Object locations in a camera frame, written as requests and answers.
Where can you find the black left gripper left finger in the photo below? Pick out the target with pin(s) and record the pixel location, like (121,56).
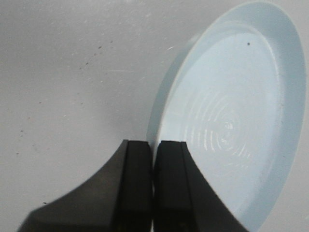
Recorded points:
(117,198)

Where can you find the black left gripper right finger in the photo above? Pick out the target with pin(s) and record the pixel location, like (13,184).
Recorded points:
(184,200)

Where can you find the light blue round plate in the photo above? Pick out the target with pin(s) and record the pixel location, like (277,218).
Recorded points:
(236,95)

